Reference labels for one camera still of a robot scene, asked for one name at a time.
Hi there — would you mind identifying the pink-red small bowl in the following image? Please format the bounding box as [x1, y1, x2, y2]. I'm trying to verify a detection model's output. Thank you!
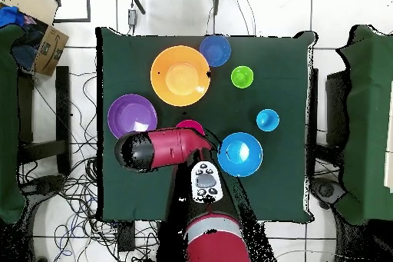
[175, 119, 206, 136]

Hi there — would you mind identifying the light blue bowl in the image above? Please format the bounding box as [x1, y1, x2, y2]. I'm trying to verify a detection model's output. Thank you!
[216, 131, 264, 178]

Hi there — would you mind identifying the large orange bowl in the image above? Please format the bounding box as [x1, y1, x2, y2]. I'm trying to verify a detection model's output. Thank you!
[150, 45, 212, 108]

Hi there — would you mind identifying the purple bowl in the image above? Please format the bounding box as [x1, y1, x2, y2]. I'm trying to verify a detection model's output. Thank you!
[107, 93, 158, 141]

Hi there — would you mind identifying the light green cup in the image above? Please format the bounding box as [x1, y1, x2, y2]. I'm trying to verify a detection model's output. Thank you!
[230, 65, 255, 89]

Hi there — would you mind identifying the light blue cup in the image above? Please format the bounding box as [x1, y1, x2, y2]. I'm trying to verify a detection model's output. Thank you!
[256, 108, 280, 133]

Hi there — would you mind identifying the dark blue small bowl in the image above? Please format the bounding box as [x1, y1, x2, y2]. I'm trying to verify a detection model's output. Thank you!
[199, 35, 232, 68]

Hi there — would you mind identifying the dark green tablecloth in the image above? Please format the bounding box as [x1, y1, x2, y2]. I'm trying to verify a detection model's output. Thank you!
[95, 26, 317, 223]

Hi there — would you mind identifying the black floor box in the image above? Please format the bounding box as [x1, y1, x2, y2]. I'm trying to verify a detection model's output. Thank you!
[117, 221, 136, 252]

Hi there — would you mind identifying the cardboard box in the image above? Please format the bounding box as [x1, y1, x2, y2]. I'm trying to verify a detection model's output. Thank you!
[0, 0, 70, 78]

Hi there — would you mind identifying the green cloth covered table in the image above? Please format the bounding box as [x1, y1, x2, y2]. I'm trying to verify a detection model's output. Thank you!
[0, 23, 27, 224]
[335, 24, 393, 226]

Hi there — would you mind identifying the blue cloth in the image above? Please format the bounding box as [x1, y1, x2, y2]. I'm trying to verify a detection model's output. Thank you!
[0, 5, 25, 28]

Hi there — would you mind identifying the black stool frame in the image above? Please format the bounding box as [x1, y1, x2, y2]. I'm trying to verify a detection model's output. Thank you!
[18, 65, 72, 175]

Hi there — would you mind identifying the black pedestal base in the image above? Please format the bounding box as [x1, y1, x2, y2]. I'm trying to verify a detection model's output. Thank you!
[19, 174, 67, 197]
[308, 177, 348, 211]

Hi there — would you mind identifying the thin black frame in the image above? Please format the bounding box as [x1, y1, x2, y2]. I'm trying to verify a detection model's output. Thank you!
[45, 0, 92, 24]

